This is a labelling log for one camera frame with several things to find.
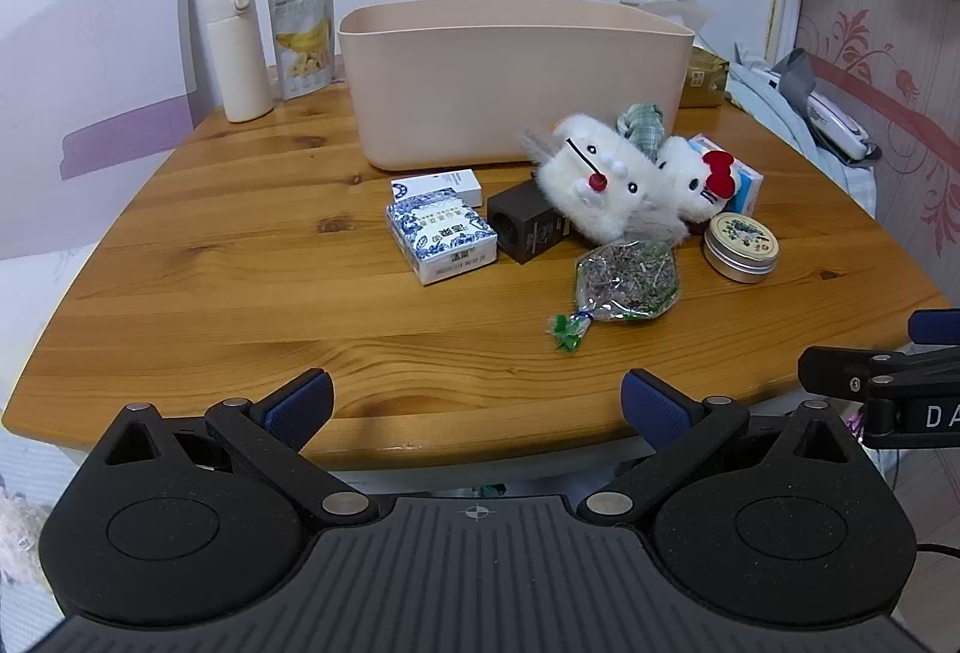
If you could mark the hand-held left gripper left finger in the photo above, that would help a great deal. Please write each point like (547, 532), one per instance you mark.
(300, 402)

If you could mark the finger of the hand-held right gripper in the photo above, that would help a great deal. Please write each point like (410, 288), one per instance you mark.
(847, 368)
(936, 325)

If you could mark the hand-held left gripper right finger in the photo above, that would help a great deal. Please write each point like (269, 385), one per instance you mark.
(652, 402)

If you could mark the clear bag of dried herbs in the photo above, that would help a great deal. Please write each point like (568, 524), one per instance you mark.
(626, 282)

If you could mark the round metal tin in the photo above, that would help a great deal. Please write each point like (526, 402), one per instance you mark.
(739, 248)

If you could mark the blue white carton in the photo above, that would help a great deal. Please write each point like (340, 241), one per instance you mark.
(748, 184)

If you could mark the blue white patterned box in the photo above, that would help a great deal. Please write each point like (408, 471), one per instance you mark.
(442, 241)

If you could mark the white cardboard box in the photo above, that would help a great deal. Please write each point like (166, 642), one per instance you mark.
(442, 182)

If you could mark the beige plastic storage bin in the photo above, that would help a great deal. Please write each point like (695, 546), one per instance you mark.
(487, 83)

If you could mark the dark brown box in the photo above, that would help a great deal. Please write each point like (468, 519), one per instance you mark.
(525, 222)

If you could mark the white blood pressure monitor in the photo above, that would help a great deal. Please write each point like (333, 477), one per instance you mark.
(840, 124)

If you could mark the white cat plush red bow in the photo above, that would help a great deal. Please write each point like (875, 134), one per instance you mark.
(694, 181)

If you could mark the white fluffy plush toy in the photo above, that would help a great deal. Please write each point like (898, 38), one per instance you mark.
(592, 173)

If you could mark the light blue blanket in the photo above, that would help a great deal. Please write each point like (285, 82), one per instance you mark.
(772, 113)

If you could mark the pink floral headboard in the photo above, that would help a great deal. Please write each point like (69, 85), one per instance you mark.
(885, 61)

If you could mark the green striped fabric pouch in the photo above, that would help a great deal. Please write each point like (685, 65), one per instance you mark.
(643, 124)

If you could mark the grey blood pressure cuff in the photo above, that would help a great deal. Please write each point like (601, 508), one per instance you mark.
(799, 72)

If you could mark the white fluffy rug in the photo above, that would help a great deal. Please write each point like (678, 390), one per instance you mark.
(19, 525)

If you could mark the gold tissue pack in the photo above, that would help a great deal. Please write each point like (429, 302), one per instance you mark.
(701, 79)

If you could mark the white thermos bottle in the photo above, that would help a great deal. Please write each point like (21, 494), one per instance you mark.
(238, 61)

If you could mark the banana chip pouch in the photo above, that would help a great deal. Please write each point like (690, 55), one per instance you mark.
(301, 46)

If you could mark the lilac panel board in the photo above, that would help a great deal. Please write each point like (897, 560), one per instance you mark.
(97, 83)

